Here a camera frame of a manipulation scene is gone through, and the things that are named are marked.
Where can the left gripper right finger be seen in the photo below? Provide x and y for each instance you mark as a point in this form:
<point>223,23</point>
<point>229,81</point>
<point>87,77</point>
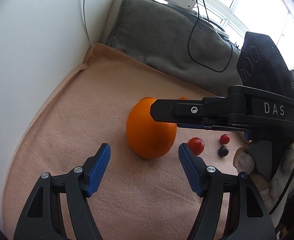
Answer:
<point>247,216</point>

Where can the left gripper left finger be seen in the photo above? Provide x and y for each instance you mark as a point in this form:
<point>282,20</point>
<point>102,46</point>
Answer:
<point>41,217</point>

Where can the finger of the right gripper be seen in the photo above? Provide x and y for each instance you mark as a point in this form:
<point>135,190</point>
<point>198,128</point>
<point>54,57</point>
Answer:
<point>193,114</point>

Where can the red cherry tomato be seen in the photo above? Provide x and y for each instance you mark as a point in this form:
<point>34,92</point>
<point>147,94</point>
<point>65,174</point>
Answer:
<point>196,145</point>
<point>224,139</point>

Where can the dark cherry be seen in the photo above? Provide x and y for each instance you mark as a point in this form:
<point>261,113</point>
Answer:
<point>223,151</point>

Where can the white gloved right hand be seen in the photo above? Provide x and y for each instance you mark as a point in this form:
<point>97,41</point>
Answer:
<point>256,160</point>

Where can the grey blanket on backrest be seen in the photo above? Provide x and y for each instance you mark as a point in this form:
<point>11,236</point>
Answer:
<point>175,43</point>

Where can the peach seat cover cloth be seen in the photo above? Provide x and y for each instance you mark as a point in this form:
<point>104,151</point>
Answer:
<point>137,198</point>

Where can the white sofa armrest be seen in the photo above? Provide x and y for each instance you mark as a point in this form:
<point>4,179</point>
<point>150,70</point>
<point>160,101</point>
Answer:
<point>41,42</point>

